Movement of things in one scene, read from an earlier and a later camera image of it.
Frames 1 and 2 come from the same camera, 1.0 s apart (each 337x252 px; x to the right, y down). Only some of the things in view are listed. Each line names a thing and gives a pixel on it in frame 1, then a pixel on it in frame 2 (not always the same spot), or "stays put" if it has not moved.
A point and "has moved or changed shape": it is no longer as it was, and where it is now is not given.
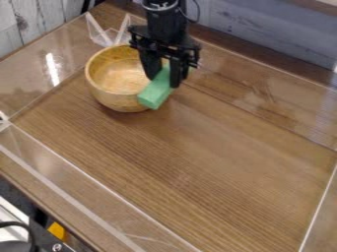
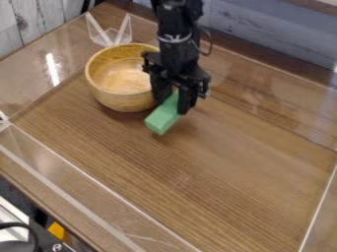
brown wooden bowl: [117, 77] stays put
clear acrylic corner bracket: [110, 37] stays put
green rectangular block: [158, 90] has moved or changed shape
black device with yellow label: [50, 239] stays put
